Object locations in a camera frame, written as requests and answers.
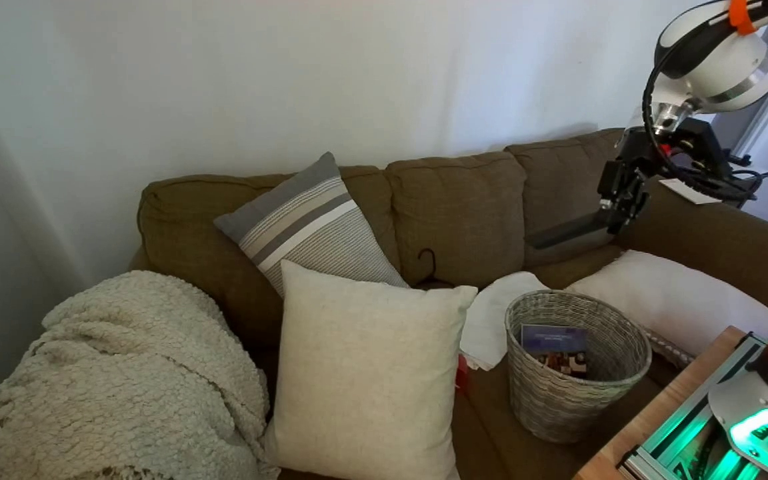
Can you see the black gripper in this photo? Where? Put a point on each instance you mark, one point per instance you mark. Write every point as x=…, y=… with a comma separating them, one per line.
x=643, y=157

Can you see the blue box in basket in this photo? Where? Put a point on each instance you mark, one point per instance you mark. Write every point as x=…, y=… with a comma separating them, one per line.
x=552, y=340

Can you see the dark printed item in basket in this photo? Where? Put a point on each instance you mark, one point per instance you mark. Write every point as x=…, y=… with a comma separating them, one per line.
x=571, y=363

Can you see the grey wicker basket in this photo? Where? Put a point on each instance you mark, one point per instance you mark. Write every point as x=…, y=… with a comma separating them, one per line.
x=560, y=404

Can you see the white side table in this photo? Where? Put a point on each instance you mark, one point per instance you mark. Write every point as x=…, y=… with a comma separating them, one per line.
x=695, y=189

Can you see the white long pillow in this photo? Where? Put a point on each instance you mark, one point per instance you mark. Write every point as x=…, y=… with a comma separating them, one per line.
x=679, y=297

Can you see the brown fabric sofa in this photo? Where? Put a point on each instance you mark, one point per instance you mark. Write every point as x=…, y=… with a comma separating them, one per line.
x=455, y=213

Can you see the white folded cloth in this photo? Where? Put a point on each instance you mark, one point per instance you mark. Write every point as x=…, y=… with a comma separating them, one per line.
x=487, y=324

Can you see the wooden table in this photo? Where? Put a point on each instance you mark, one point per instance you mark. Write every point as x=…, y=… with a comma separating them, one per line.
x=640, y=428

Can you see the small red item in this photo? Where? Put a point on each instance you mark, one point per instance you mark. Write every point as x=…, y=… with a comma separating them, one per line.
x=463, y=373

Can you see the cream square throw pillow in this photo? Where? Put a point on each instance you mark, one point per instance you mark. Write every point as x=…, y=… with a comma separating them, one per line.
x=367, y=373

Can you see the grey striped throw pillow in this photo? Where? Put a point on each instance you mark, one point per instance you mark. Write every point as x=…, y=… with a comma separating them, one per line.
x=308, y=227

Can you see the cream knitted blanket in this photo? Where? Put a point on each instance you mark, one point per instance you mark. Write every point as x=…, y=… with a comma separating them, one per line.
x=125, y=373

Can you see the aluminium mount with green light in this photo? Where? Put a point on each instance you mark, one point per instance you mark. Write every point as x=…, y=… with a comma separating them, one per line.
x=740, y=428

